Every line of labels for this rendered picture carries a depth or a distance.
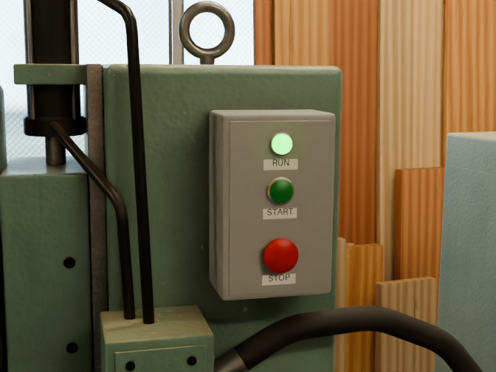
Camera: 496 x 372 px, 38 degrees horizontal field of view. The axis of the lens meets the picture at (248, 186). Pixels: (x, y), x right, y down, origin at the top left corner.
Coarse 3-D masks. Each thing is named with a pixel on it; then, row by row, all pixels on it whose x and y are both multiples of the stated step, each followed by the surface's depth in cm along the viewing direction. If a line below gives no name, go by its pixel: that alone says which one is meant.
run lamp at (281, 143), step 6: (282, 132) 60; (276, 138) 60; (282, 138) 60; (288, 138) 60; (270, 144) 60; (276, 144) 60; (282, 144) 60; (288, 144) 60; (276, 150) 60; (282, 150) 60; (288, 150) 60
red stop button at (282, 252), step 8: (280, 240) 61; (288, 240) 61; (272, 248) 61; (280, 248) 61; (288, 248) 61; (296, 248) 62; (264, 256) 61; (272, 256) 61; (280, 256) 61; (288, 256) 61; (296, 256) 62; (272, 264) 61; (280, 264) 61; (288, 264) 61; (280, 272) 62
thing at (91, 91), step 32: (96, 64) 65; (96, 96) 66; (96, 128) 66; (96, 160) 67; (96, 192) 67; (96, 224) 68; (96, 256) 68; (96, 288) 69; (96, 320) 69; (96, 352) 70
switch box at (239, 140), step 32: (224, 128) 59; (256, 128) 60; (288, 128) 61; (320, 128) 61; (224, 160) 60; (256, 160) 60; (320, 160) 62; (224, 192) 60; (256, 192) 61; (320, 192) 62; (224, 224) 61; (256, 224) 61; (288, 224) 62; (320, 224) 63; (224, 256) 61; (256, 256) 62; (320, 256) 63; (224, 288) 62; (256, 288) 62; (288, 288) 63; (320, 288) 64
